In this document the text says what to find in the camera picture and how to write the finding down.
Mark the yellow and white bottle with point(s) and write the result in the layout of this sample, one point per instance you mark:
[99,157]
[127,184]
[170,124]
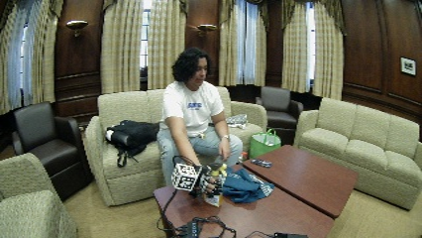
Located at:
[214,200]

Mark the small orange object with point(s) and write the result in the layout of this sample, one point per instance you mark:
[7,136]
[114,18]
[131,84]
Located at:
[244,155]

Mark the silver wristwatch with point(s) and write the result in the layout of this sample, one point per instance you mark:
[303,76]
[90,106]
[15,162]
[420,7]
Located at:
[227,136]

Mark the blue cloth bag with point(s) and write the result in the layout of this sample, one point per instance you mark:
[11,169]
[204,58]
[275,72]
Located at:
[244,186]

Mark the white marker cube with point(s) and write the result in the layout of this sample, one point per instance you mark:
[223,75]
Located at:
[186,177]

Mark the green tote bag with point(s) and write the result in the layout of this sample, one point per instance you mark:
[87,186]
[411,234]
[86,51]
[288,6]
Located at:
[264,143]

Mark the patterned grey pouch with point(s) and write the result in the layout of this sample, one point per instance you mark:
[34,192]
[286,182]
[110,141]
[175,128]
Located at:
[238,120]

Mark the the person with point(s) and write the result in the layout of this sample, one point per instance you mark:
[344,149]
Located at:
[194,105]

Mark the small black leather armchair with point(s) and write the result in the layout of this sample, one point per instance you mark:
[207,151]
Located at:
[278,102]

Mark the black backpack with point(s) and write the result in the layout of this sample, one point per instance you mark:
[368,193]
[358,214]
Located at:
[133,134]

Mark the black flat device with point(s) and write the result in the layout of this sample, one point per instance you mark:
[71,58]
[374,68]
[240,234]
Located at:
[291,235]

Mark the beige two-seat sofa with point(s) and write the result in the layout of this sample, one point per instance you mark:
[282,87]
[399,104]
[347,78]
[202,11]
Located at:
[127,109]

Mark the beige three-seat sofa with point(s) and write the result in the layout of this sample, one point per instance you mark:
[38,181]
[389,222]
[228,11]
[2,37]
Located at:
[360,145]

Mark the beige striped curtain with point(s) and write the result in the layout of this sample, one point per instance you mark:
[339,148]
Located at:
[328,53]
[167,46]
[121,49]
[42,49]
[244,43]

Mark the large black leather armchair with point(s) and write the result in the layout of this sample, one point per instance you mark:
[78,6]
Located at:
[49,135]

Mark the brass wall lamp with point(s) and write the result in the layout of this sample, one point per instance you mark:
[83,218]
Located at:
[77,25]
[207,27]

